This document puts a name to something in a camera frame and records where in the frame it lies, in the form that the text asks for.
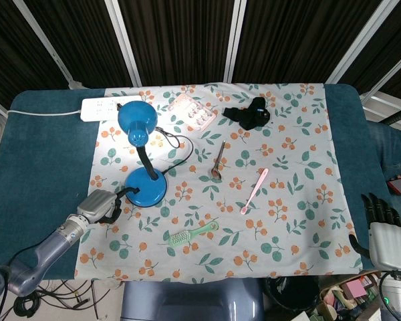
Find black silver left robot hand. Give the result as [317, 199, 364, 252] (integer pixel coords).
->
[76, 187, 141, 224]

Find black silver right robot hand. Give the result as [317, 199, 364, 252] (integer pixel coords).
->
[349, 193, 401, 272]

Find blue desk lamp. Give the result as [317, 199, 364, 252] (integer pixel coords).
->
[117, 102, 168, 208]

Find cardboard box with clutter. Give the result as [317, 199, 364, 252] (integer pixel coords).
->
[317, 270, 385, 321]

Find teal table cover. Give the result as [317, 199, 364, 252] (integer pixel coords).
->
[0, 82, 372, 280]

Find green scrub brush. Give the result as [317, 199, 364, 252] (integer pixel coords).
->
[168, 220, 220, 248]

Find white power strip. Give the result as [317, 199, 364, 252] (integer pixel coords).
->
[81, 95, 144, 123]

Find person leg in jeans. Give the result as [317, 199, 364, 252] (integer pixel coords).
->
[366, 120, 401, 231]

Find black waste bin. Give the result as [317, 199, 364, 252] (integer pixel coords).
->
[263, 276, 321, 321]

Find metal spoon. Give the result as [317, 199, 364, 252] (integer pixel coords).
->
[210, 140, 227, 180]

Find floral orange green tablecloth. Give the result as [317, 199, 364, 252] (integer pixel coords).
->
[74, 82, 364, 285]

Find blue grey robot torso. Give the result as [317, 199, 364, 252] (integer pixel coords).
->
[120, 279, 265, 321]

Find pink blister pack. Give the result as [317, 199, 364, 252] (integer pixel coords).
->
[166, 92, 218, 132]

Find pink toothbrush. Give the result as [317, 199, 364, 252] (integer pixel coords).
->
[239, 168, 270, 215]

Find white power strip cable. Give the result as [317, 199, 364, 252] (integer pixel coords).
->
[6, 108, 83, 118]

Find black lamp power cable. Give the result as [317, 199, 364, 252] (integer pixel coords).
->
[153, 126, 194, 177]

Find black floor cables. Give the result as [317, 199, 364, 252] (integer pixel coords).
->
[0, 279, 121, 318]

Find white partition frame post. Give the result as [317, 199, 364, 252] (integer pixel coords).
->
[105, 0, 143, 87]
[360, 45, 401, 103]
[225, 0, 247, 84]
[12, 0, 84, 90]
[324, 0, 400, 85]

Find black strap device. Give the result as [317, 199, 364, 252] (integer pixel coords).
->
[222, 96, 271, 131]

